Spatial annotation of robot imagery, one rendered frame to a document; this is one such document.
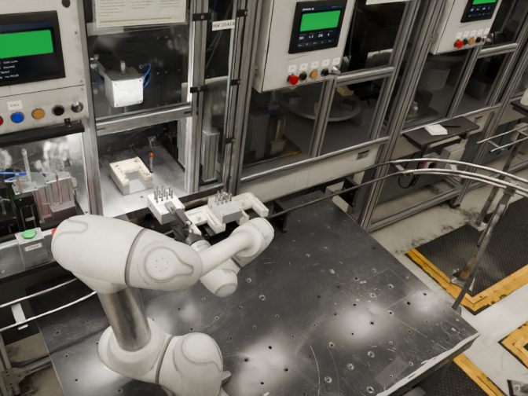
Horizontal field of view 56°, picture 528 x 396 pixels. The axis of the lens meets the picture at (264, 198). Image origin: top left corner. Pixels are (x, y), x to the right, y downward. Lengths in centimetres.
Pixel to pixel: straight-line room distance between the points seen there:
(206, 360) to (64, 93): 93
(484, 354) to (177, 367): 203
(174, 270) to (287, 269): 122
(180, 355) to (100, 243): 58
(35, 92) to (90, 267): 73
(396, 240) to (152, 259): 274
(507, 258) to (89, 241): 319
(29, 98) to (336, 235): 147
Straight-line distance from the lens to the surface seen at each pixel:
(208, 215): 211
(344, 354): 198
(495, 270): 372
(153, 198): 190
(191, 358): 156
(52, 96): 170
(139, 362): 160
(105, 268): 111
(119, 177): 215
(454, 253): 369
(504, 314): 347
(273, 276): 217
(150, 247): 106
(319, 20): 207
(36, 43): 160
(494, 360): 319
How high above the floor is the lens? 225
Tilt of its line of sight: 38 degrees down
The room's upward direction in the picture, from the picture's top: 9 degrees clockwise
